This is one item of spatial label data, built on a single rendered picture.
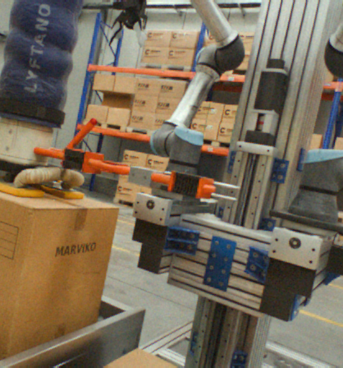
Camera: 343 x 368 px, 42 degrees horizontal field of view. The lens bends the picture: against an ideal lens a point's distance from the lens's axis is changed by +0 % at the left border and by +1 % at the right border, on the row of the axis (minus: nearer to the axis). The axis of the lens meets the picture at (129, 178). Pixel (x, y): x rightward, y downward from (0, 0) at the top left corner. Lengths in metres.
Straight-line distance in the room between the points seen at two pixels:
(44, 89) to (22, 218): 0.41
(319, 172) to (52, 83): 0.88
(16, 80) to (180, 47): 8.25
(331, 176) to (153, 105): 8.05
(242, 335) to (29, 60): 1.26
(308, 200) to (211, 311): 0.58
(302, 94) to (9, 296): 1.23
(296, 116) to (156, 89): 7.83
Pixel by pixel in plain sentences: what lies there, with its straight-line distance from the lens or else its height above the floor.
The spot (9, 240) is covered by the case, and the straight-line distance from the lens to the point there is 1.17.
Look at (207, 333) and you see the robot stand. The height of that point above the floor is 0.51.
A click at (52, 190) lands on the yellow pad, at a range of 1.40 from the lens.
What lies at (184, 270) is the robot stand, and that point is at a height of 0.74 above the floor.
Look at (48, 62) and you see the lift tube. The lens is 1.35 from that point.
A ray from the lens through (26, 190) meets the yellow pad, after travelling 1.25.
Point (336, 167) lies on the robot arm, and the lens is 1.54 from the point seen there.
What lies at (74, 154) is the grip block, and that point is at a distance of 1.23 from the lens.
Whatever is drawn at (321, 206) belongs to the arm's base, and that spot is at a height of 1.08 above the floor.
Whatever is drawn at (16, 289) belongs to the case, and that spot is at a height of 0.74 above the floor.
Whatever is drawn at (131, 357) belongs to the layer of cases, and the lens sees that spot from 1.39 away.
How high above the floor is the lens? 1.12
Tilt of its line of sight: 3 degrees down
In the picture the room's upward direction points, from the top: 11 degrees clockwise
